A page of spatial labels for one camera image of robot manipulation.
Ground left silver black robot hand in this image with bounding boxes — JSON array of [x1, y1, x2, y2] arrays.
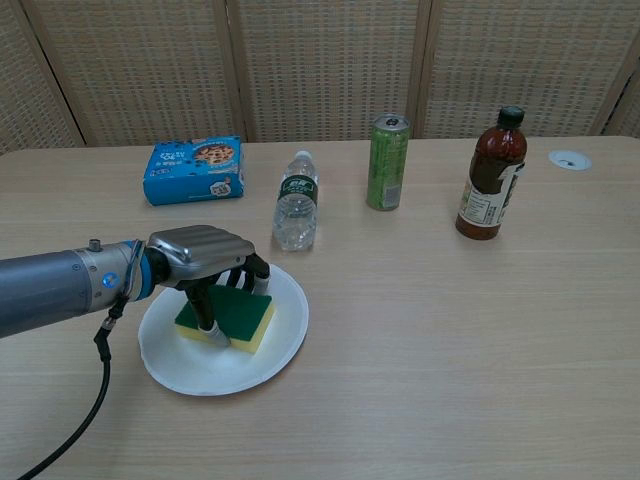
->
[[145, 224, 272, 348]]

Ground green yellow sponge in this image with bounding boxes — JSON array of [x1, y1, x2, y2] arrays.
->
[[174, 284, 277, 357]]

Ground white paper plate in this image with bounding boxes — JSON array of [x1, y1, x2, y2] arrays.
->
[[137, 262, 309, 398]]

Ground blue cookie box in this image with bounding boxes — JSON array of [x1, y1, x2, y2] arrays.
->
[[141, 135, 247, 207]]

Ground clear plastic water bottle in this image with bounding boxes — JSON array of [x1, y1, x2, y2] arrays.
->
[[271, 150, 320, 253]]

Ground green drink can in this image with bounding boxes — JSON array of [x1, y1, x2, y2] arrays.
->
[[366, 113, 411, 212]]

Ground woven wooden folding screen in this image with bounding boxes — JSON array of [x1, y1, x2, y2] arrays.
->
[[0, 0, 640, 156]]

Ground brown sauce bottle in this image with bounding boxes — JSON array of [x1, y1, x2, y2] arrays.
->
[[454, 105, 529, 242]]

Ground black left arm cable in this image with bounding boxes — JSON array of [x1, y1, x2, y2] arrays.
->
[[14, 292, 132, 480]]

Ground white table cable grommet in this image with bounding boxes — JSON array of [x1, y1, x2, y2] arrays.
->
[[547, 149, 592, 172]]

